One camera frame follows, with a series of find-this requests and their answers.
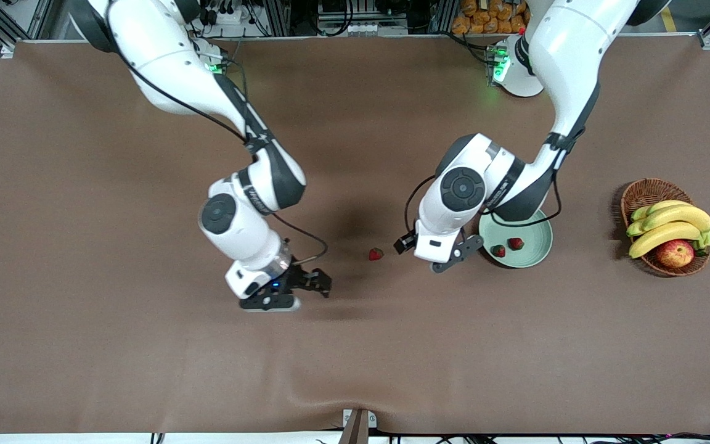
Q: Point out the pile of brown bread rolls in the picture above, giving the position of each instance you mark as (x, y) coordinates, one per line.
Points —
(478, 18)

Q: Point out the aluminium frame post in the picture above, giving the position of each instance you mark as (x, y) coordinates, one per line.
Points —
(444, 15)
(278, 15)

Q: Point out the red strawberry with green cap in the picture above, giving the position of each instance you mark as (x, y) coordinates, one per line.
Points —
(376, 254)
(499, 250)
(516, 243)

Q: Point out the red yellow apple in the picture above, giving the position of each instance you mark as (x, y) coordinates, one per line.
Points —
(675, 254)

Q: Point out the light green round plate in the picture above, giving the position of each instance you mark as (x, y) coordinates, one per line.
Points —
(530, 256)

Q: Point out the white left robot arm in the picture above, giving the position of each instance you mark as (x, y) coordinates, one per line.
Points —
(571, 43)

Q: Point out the white power strip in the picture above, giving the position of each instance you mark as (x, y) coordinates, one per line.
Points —
(225, 15)

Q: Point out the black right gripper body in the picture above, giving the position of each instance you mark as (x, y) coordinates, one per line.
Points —
(298, 277)

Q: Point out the brown table cover cloth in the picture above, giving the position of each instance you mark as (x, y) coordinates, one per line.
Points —
(330, 357)

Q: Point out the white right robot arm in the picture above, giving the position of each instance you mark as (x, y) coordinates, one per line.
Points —
(164, 55)

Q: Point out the yellow banana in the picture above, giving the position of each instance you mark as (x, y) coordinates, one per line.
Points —
(681, 216)
(633, 229)
(638, 213)
(663, 234)

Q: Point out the grey base box green light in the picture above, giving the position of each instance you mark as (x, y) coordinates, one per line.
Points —
(214, 65)
(497, 65)

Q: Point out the brown wicker basket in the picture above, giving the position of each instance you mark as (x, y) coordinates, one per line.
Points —
(644, 192)

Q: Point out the table edge clamp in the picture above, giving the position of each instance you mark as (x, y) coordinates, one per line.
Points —
(358, 425)

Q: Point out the white terminal strip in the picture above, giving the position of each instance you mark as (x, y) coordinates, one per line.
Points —
(361, 29)

